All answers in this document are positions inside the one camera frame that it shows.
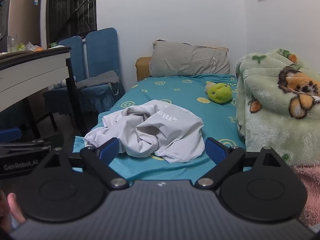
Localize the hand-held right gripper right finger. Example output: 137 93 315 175
195 137 284 188

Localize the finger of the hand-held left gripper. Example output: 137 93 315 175
0 128 50 149

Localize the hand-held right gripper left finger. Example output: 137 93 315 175
37 137 129 189

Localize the white shirt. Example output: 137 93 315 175
84 99 204 164

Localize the person's left hand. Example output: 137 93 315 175
0 190 27 232

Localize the green plush toy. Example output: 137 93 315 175
205 82 233 104

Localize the white table with black legs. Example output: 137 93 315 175
0 45 87 140

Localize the green printed fleece blanket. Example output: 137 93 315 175
235 49 320 167

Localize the grey cloth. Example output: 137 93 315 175
74 70 120 95

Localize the bed with teal printed sheet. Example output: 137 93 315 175
72 74 247 182

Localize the plastic bag with oranges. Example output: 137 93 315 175
25 42 43 52

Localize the clear glass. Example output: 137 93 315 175
7 34 18 53

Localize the grey pillow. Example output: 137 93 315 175
149 40 230 77

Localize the blue covered chair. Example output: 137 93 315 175
42 35 87 130
75 27 126 113

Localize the pink fleece blanket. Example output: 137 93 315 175
291 164 320 228

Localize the beige refrigerator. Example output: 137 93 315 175
7 0 42 48

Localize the dark window grille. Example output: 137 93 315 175
46 0 97 46

